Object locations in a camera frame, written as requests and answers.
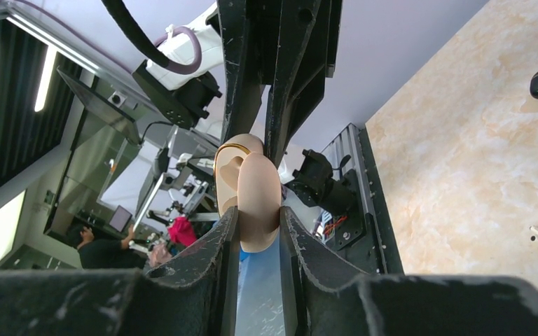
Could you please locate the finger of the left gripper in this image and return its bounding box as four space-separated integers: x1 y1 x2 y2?
265 1 330 167
217 0 265 142

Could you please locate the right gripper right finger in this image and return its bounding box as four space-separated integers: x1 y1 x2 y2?
280 206 538 335

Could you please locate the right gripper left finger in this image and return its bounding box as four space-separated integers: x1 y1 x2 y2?
0 207 240 335

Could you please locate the beige earbud charging case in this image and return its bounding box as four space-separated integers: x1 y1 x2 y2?
214 134 282 253

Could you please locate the person in black shirt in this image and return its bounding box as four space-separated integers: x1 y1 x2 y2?
67 224 145 270

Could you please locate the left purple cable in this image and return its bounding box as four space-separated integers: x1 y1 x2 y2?
102 0 204 76

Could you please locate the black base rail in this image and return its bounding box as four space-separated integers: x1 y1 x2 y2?
286 124 404 274

